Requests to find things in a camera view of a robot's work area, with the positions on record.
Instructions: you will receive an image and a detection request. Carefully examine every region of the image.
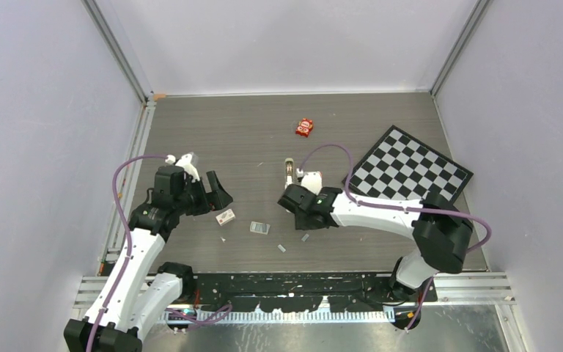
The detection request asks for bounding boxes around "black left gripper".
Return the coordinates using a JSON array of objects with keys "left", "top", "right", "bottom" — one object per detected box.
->
[{"left": 174, "top": 171, "right": 232, "bottom": 216}]

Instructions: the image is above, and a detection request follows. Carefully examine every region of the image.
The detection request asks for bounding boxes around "white staple box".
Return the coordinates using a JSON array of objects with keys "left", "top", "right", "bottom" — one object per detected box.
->
[{"left": 216, "top": 209, "right": 236, "bottom": 226}]

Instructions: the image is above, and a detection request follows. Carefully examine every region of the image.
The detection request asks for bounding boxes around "silver staple box tray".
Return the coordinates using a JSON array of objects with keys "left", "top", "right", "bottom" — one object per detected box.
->
[{"left": 249, "top": 221, "right": 271, "bottom": 235}]

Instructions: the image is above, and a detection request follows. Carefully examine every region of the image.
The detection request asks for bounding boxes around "cream beige stapler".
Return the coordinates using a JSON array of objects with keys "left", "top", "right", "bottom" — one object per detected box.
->
[{"left": 284, "top": 158, "right": 295, "bottom": 188}]

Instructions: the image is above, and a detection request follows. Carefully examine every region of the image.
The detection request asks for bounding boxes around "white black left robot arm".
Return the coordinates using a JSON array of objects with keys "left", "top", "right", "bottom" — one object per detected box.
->
[{"left": 64, "top": 165, "right": 233, "bottom": 351}]

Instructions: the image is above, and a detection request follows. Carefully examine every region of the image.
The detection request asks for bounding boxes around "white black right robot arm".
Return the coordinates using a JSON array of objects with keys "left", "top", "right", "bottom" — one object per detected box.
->
[{"left": 278, "top": 184, "right": 473, "bottom": 301}]

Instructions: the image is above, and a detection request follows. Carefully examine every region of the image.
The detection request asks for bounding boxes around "red toy car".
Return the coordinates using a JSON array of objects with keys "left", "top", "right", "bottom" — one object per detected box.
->
[{"left": 295, "top": 118, "right": 314, "bottom": 138}]

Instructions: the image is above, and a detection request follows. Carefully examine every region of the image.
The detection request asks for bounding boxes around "black white chessboard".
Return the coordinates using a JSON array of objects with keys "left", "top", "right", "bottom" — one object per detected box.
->
[{"left": 342, "top": 125, "right": 474, "bottom": 203}]

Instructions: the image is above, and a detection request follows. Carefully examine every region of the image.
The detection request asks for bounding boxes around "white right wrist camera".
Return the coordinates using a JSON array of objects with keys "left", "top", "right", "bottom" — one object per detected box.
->
[{"left": 296, "top": 169, "right": 323, "bottom": 195}]

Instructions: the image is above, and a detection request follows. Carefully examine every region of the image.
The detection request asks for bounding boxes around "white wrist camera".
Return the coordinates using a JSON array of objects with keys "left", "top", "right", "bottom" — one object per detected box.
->
[
  {"left": 164, "top": 152, "right": 201, "bottom": 182},
  {"left": 296, "top": 169, "right": 323, "bottom": 195}
]

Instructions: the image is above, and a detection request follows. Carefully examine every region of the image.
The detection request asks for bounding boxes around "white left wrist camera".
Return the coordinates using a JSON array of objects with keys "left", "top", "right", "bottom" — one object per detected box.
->
[{"left": 164, "top": 152, "right": 201, "bottom": 182}]

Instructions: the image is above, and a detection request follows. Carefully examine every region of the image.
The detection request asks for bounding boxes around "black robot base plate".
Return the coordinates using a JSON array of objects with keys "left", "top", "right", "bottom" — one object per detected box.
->
[{"left": 149, "top": 260, "right": 438, "bottom": 314}]

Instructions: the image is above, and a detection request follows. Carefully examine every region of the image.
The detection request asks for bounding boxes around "aluminium slotted rail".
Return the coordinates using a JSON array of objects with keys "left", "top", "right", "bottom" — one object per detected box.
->
[{"left": 159, "top": 307, "right": 395, "bottom": 325}]

